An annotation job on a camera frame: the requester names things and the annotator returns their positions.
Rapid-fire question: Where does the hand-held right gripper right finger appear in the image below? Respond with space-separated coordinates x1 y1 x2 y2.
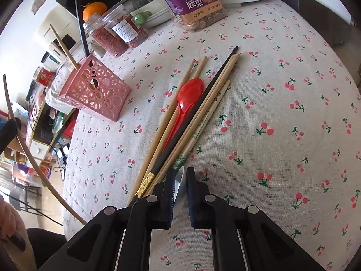
186 167 328 271

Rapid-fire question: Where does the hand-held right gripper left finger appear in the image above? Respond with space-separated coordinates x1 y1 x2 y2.
37 167 177 271

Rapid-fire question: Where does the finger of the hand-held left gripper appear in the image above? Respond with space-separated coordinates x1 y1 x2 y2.
0 120 19 153

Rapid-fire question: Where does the white ceramic spoon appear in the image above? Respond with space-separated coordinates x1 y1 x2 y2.
173 166 187 207

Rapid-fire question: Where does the pink perforated utensil holder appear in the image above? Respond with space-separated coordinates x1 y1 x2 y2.
56 51 132 122

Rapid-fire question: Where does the printed bamboo chopstick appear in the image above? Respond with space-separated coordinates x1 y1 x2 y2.
164 82 227 177
169 79 231 175

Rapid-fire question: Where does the plain wooden chopstick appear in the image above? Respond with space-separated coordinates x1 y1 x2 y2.
154 52 242 185
127 59 196 204
134 56 208 196
50 24 80 70

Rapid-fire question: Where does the red plastic spoon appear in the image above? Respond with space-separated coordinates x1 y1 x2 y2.
162 78 204 150

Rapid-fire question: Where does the black chopstick with gold end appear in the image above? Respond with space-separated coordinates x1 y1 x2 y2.
135 46 239 199

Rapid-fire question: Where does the person's left forearm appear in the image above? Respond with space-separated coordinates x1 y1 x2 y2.
0 196 37 271

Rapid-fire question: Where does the cluttered shelf unit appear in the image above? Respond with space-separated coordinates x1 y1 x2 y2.
6 90 74 187

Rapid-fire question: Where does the small jar with red label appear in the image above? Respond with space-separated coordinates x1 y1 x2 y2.
33 66 56 87

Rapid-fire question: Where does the white boxy appliance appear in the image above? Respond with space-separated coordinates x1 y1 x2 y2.
35 6 82 63

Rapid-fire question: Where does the person's dark trouser leg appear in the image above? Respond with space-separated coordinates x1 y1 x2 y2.
27 228 71 262

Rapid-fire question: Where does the cherry print tablecloth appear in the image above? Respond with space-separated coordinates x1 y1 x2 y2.
62 0 361 271

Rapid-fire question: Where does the clear jar of red berries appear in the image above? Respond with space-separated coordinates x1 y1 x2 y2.
83 13 130 58

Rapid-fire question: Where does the orange fruit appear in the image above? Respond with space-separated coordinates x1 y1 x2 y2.
82 2 108 22

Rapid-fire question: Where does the clear jar with white label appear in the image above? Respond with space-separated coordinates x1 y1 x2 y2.
103 4 148 48

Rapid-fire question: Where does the white bowl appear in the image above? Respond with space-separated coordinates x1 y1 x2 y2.
130 4 172 29

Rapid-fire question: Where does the green glossy ornament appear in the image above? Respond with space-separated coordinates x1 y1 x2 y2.
133 11 153 24

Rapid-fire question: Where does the purple label cashew jar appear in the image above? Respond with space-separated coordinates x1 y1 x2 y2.
151 0 227 31

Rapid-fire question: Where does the white chair back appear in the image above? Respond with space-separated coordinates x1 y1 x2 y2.
254 0 354 27

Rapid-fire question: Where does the black cable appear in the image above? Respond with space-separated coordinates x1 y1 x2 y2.
74 0 88 58

